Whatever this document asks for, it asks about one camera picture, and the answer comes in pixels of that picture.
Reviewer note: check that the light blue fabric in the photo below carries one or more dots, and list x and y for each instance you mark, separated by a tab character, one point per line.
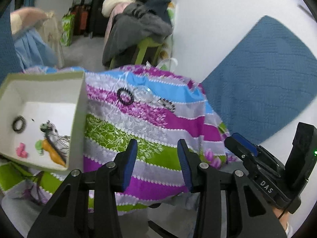
32	49

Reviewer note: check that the orange hair clip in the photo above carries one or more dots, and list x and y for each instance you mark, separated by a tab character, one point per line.
53	155

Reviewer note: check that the colourful striped blanket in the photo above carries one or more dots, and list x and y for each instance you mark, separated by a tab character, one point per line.
153	138

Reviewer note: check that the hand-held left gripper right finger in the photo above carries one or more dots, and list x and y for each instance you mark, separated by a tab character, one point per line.
184	163

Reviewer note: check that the light green hair clip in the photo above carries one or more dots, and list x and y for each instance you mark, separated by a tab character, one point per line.
39	145

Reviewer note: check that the cream fluffy garment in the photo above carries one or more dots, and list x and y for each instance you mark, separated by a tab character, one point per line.
114	2

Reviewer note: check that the beige floral quilt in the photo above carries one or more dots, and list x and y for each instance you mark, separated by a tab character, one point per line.
53	37

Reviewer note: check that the person's right forearm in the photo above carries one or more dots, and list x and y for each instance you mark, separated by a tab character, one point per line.
281	218

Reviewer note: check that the green floral folded mat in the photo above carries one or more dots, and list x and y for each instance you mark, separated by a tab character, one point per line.
169	29

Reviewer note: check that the green shopping bag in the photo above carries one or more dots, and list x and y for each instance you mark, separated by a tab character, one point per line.
67	29

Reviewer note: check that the green plastic stool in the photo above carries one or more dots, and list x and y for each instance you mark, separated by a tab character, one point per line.
146	45

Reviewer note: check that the grey hoodie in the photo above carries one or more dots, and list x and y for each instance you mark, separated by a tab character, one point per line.
138	27

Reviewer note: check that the grey cardboard box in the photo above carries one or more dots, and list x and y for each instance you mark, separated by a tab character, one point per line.
78	119

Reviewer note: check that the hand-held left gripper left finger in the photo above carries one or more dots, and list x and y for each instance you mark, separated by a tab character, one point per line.
128	163

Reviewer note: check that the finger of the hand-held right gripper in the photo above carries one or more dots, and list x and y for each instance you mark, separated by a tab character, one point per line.
237	151
246	145

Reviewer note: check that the black suitcase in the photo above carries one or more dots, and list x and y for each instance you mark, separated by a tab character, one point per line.
97	14

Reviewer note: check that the red suitcase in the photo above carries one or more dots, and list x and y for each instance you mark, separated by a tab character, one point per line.
81	19

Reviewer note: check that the pink bow hair clip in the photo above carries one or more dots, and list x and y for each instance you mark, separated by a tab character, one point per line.
21	151

